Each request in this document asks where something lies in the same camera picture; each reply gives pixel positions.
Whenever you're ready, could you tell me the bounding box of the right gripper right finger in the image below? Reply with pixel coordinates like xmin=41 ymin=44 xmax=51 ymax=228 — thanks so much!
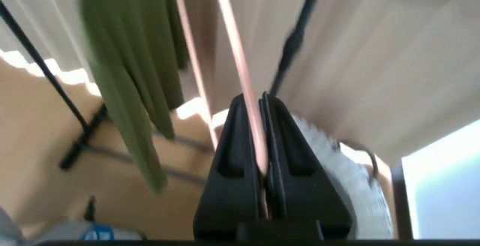
xmin=259 ymin=91 xmax=354 ymax=240

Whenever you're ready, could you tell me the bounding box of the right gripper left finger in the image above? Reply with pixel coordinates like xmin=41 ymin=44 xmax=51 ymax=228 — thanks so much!
xmin=193 ymin=92 xmax=264 ymax=240

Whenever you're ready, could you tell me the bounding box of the pink clothes hanger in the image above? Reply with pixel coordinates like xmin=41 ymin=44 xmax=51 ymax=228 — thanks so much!
xmin=170 ymin=0 xmax=270 ymax=217

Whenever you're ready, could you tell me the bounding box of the green long-sleeved shirt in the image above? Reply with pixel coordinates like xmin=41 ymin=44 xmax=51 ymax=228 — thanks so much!
xmin=76 ymin=0 xmax=190 ymax=195

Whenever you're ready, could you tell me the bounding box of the white laundry basket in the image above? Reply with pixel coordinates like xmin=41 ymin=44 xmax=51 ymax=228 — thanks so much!
xmin=290 ymin=112 xmax=395 ymax=240

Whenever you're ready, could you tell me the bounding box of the black clothes rack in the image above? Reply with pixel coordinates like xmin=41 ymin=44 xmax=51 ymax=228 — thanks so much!
xmin=0 ymin=0 xmax=330 ymax=186

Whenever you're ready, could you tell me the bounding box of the beige curtain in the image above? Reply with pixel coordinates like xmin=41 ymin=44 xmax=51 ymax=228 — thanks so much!
xmin=0 ymin=0 xmax=480 ymax=167

